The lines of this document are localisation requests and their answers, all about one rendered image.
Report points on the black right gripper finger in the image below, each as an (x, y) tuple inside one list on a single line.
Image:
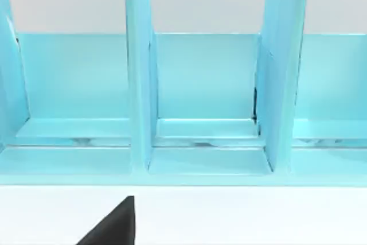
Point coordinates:
[(120, 225)]

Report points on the light blue rack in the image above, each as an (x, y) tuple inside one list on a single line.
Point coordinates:
[(200, 84)]

